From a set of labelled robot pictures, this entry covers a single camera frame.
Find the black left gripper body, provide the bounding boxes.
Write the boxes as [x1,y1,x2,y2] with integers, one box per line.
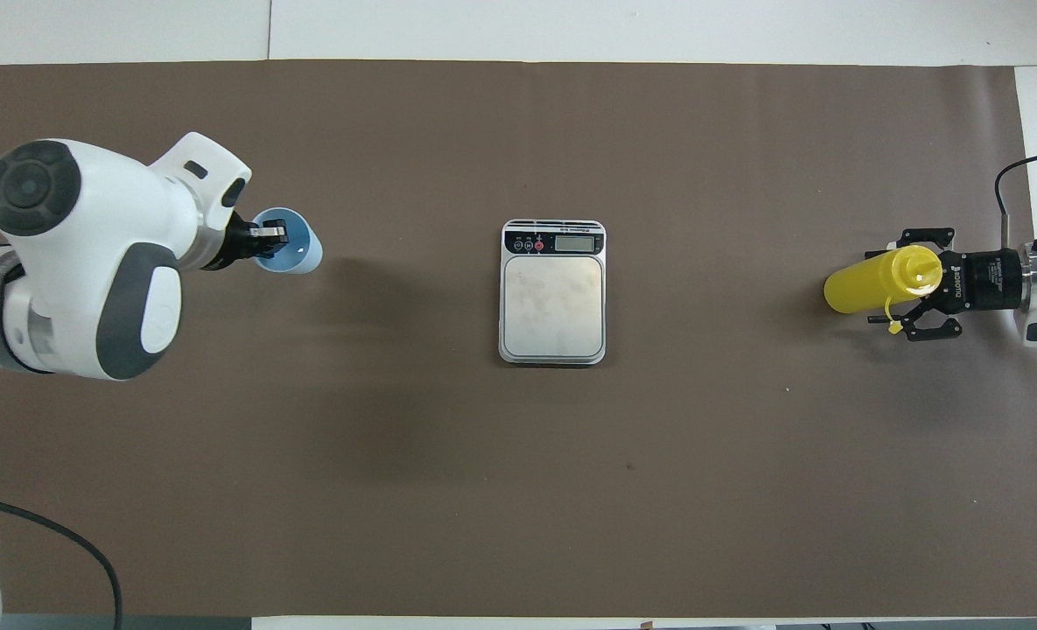
[201,210,256,270]

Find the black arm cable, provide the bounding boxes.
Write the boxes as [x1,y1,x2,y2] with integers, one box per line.
[0,490,123,630]
[995,149,1037,242]

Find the brown table mat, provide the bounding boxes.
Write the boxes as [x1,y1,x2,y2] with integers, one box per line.
[0,59,1037,618]

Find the light blue plastic cup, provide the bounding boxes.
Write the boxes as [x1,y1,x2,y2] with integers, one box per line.
[251,207,322,275]

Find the yellow squeeze bottle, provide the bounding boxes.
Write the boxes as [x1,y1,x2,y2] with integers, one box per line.
[824,245,941,335]

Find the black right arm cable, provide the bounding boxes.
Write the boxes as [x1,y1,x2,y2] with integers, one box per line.
[995,149,1037,242]

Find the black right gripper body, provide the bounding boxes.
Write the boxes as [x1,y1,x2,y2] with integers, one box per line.
[942,249,1022,312]

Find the silver digital kitchen scale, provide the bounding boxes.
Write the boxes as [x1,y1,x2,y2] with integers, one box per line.
[498,219,607,366]

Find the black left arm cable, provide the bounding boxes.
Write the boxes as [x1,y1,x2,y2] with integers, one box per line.
[0,490,123,630]

